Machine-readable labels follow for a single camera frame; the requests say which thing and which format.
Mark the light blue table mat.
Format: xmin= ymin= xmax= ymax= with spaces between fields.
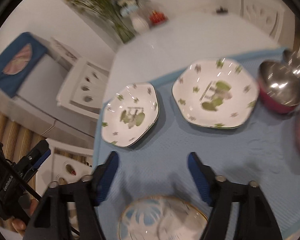
xmin=92 ymin=47 xmax=300 ymax=240

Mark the person's left hand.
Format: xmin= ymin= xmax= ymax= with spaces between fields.
xmin=11 ymin=198 xmax=39 ymax=237

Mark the white ceramic vase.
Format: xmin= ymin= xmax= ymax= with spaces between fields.
xmin=130 ymin=14 xmax=150 ymax=34

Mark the red lidded pot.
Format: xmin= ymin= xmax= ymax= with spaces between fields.
xmin=149 ymin=10 xmax=168 ymax=26

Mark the small floral hexagonal plate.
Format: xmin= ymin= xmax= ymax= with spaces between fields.
xmin=101 ymin=82 xmax=159 ymax=147

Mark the white refrigerator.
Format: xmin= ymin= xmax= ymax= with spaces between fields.
xmin=0 ymin=48 xmax=96 ymax=147

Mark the blue steel bowl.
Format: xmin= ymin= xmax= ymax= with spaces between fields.
xmin=283 ymin=49 xmax=300 ymax=80

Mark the glass vase with green stems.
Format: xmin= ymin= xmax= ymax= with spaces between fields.
xmin=66 ymin=0 xmax=135 ymax=44

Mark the white chair near left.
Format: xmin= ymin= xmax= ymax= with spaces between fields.
xmin=35 ymin=139 xmax=93 ymax=196

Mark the white chair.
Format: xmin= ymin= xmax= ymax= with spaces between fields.
xmin=35 ymin=139 xmax=93 ymax=196
xmin=56 ymin=57 xmax=109 ymax=120
xmin=240 ymin=0 xmax=285 ymax=42

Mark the white chair far left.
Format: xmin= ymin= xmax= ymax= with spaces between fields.
xmin=56 ymin=57 xmax=109 ymax=120

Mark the white chair far right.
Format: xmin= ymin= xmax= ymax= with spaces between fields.
xmin=240 ymin=0 xmax=285 ymax=42

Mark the small black object on table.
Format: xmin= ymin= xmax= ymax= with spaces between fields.
xmin=216 ymin=7 xmax=228 ymax=14

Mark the gold rimmed blue plate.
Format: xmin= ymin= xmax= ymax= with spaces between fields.
xmin=118 ymin=196 xmax=207 ymax=239

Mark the blue cloth with pink pattern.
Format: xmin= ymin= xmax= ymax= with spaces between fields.
xmin=0 ymin=32 xmax=47 ymax=98

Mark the large floral hexagonal plate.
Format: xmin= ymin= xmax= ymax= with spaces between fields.
xmin=172 ymin=58 xmax=260 ymax=129

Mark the magenta steel bowl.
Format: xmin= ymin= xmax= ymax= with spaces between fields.
xmin=257 ymin=60 xmax=300 ymax=114

